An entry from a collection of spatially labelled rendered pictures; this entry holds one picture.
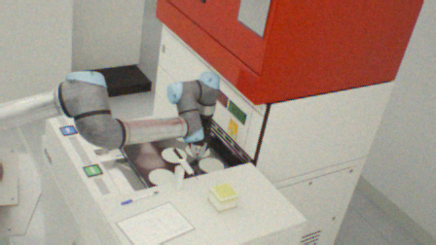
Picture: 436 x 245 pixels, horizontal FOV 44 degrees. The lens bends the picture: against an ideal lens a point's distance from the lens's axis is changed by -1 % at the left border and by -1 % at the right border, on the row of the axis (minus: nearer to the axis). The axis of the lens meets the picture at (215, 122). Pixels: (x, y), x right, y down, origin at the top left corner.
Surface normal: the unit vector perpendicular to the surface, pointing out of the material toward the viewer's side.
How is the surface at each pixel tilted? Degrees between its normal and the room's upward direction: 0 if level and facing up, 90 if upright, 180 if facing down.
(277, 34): 90
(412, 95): 90
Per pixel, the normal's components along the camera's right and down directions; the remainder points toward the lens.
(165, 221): 0.16, -0.83
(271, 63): 0.51, 0.53
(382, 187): -0.84, 0.17
